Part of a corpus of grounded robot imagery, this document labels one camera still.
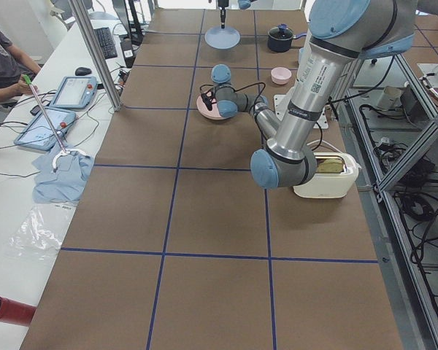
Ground black computer mouse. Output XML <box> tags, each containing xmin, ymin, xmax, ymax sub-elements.
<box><xmin>74</xmin><ymin>67</ymin><xmax>92</xmax><ymax>76</ymax></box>

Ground pink plate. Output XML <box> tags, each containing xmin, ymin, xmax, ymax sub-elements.
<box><xmin>196</xmin><ymin>94</ymin><xmax>230</xmax><ymax>121</ymax></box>

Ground near teach pendant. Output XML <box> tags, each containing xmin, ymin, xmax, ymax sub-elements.
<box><xmin>14</xmin><ymin>107</ymin><xmax>77</xmax><ymax>151</ymax></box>

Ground black keyboard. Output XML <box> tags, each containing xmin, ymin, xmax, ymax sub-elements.
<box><xmin>93</xmin><ymin>27</ymin><xmax>118</xmax><ymax>59</ymax></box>

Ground blue cloth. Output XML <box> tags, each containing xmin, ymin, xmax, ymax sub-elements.
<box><xmin>32</xmin><ymin>144</ymin><xmax>94</xmax><ymax>203</ymax></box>

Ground cream toaster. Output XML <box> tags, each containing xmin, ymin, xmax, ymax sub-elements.
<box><xmin>293</xmin><ymin>141</ymin><xmax>361</xmax><ymax>199</ymax></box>

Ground red cylinder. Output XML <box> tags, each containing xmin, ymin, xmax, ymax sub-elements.
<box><xmin>0</xmin><ymin>296</ymin><xmax>37</xmax><ymax>327</ymax></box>

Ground dark blue pot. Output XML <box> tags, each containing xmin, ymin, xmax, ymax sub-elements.
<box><xmin>267</xmin><ymin>23</ymin><xmax>307</xmax><ymax>53</ymax></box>

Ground seated person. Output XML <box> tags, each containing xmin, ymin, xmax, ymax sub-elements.
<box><xmin>0</xmin><ymin>31</ymin><xmax>41</xmax><ymax>103</ymax></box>

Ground black camera cable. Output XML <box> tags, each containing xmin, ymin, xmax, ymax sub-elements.
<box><xmin>199</xmin><ymin>82</ymin><xmax>266</xmax><ymax>110</ymax></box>

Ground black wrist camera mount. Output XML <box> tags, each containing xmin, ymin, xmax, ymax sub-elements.
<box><xmin>200</xmin><ymin>87</ymin><xmax>216</xmax><ymax>104</ymax></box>

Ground far teach pendant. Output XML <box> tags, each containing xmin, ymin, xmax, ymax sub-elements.
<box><xmin>50</xmin><ymin>76</ymin><xmax>98</xmax><ymax>109</ymax></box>

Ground light blue plate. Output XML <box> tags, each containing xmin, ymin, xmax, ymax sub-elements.
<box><xmin>205</xmin><ymin>26</ymin><xmax>240</xmax><ymax>50</ymax></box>

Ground reacher grabber tool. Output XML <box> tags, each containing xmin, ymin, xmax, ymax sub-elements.
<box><xmin>21</xmin><ymin>74</ymin><xmax>90</xmax><ymax>172</ymax></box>

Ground teach pendant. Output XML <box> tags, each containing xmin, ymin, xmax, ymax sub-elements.
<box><xmin>14</xmin><ymin>107</ymin><xmax>77</xmax><ymax>151</ymax></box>
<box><xmin>50</xmin><ymin>76</ymin><xmax>98</xmax><ymax>109</ymax></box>

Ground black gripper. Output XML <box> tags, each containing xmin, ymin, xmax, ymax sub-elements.
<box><xmin>203</xmin><ymin>98</ymin><xmax>215</xmax><ymax>111</ymax></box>
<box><xmin>218</xmin><ymin>0</ymin><xmax>228</xmax><ymax>29</ymax></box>

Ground aluminium frame post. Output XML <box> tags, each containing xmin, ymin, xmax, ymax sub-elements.
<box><xmin>69</xmin><ymin>0</ymin><xmax>122</xmax><ymax>112</ymax></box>

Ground clear plastic bag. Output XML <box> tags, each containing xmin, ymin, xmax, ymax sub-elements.
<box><xmin>7</xmin><ymin>203</ymin><xmax>76</xmax><ymax>261</ymax></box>

